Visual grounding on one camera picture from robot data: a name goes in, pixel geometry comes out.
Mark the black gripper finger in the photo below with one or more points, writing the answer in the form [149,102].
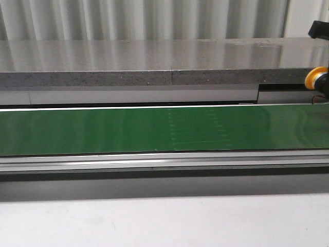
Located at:
[319,30]

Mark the yellow push button switch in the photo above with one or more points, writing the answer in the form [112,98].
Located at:
[317,79]

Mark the grey stone counter ledge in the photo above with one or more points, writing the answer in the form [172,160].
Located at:
[179,72]

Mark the green conveyor belt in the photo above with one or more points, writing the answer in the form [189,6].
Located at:
[155,142]

